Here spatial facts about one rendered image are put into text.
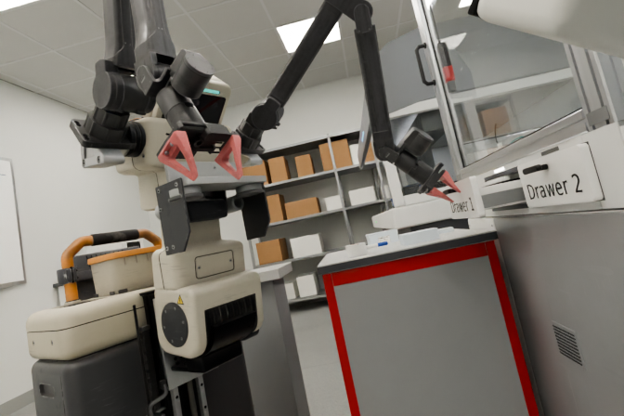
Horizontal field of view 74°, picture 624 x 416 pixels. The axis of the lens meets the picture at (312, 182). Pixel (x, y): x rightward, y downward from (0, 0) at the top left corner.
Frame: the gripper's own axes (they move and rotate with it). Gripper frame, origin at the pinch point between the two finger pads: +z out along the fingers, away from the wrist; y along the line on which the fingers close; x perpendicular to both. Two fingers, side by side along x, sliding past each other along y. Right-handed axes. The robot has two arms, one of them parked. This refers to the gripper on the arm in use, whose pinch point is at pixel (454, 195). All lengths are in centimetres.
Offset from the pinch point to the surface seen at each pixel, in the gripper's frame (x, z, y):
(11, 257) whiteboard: 205, -226, -212
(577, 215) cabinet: -32.4, 17.2, 4.6
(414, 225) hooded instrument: 83, 7, -6
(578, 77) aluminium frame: -46, -2, 22
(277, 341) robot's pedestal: 45, -15, -79
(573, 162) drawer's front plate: -39.9, 8.0, 10.4
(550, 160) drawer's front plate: -31.5, 6.7, 11.7
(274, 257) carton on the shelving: 383, -66, -109
